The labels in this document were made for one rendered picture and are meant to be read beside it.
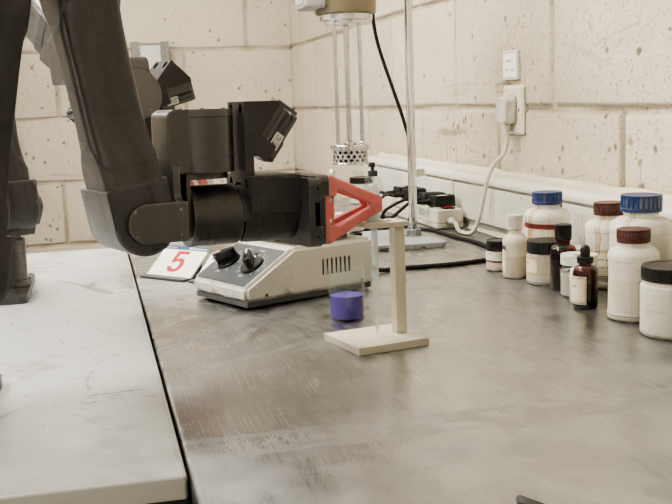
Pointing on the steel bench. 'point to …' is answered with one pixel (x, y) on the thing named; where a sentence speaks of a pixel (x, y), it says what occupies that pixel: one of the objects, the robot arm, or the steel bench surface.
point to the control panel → (240, 266)
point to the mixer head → (339, 11)
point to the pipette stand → (388, 340)
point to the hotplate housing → (292, 272)
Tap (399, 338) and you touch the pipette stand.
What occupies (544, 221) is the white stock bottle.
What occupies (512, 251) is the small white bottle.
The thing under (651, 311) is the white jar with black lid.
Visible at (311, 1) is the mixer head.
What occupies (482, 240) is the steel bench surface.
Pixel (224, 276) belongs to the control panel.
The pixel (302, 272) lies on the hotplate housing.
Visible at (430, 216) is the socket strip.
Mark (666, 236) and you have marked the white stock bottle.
